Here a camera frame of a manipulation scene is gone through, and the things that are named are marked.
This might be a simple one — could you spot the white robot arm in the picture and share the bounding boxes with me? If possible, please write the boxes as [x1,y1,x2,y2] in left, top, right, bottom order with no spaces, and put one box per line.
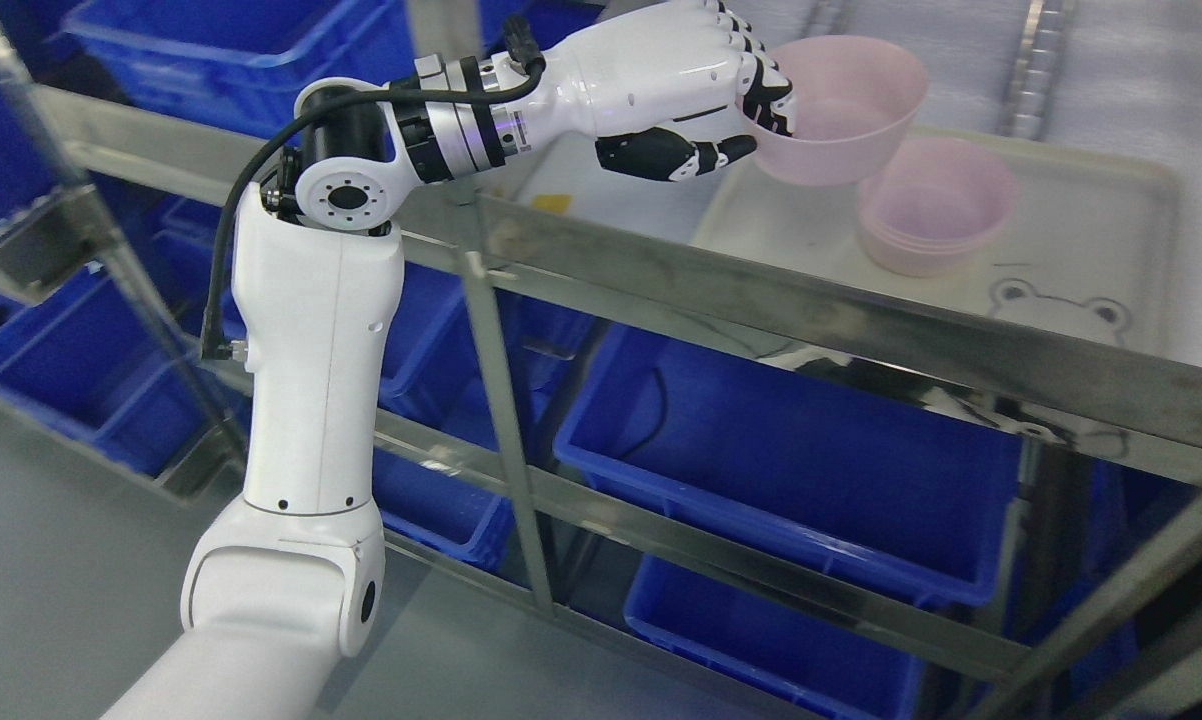
[106,47,549,719]

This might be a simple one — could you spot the stack of pink bowls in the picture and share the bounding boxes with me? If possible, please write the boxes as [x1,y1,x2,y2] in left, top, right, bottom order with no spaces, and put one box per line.
[856,136,1020,278]

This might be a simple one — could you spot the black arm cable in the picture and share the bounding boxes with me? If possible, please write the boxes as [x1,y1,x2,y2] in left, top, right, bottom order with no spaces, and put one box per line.
[200,14,547,363]

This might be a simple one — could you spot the pink plastic bowl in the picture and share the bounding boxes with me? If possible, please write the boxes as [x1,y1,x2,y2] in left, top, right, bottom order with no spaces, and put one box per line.
[752,35,929,188]

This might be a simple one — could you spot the blue bin under shelf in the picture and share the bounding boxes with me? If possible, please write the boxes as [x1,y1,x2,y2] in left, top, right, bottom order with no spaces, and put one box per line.
[554,327,1020,606]

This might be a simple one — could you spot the stainless steel shelf rack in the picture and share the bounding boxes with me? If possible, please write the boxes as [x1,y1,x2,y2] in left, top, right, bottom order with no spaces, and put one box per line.
[0,26,1202,719]

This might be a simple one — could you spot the beige bear tray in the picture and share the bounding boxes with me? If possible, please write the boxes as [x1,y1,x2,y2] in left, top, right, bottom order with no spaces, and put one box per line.
[692,135,1180,355]

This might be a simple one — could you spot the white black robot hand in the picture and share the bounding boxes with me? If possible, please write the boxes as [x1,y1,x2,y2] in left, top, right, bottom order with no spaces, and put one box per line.
[513,1,798,182]

